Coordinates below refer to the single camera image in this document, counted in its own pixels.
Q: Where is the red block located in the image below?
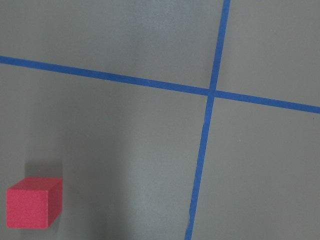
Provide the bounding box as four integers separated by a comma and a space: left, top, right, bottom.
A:
6, 177, 63, 229

